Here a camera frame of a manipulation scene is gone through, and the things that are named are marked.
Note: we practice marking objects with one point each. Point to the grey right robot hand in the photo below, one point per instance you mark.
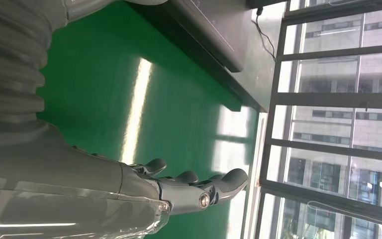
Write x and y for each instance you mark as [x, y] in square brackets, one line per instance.
[62, 184]

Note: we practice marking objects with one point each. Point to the black weighing scale platform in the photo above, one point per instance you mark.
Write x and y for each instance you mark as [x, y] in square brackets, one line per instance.
[217, 29]

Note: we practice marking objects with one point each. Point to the green belt conveyor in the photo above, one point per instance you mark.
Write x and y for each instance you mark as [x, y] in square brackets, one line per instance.
[95, 99]

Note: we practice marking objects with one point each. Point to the grey building outside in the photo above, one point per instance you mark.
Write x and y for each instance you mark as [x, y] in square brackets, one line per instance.
[326, 128]

